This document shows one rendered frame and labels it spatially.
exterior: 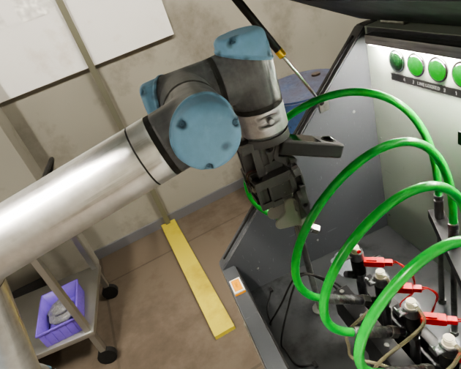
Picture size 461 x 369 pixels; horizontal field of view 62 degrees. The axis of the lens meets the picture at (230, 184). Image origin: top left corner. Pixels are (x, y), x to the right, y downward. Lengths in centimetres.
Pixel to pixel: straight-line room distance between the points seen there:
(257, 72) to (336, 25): 291
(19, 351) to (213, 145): 53
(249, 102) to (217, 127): 17
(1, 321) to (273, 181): 48
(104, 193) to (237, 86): 23
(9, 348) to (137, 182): 44
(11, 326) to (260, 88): 55
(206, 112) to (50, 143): 253
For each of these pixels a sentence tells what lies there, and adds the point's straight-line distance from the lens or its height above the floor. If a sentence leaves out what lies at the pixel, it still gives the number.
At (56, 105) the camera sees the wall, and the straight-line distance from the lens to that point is 281.
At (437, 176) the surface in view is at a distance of 85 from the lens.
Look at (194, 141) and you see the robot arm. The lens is 39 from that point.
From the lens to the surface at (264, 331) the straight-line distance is 95.
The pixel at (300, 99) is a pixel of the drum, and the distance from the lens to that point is 234.
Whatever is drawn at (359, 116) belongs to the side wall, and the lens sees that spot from 108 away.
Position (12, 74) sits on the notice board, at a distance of 277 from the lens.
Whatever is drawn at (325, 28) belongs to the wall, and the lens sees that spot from 338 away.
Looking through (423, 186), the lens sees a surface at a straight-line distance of 58.
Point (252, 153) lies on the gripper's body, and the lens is 59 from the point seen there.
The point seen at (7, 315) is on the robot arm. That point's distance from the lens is 74.
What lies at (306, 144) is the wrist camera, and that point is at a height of 140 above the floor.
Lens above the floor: 169
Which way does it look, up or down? 30 degrees down
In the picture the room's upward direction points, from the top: 20 degrees counter-clockwise
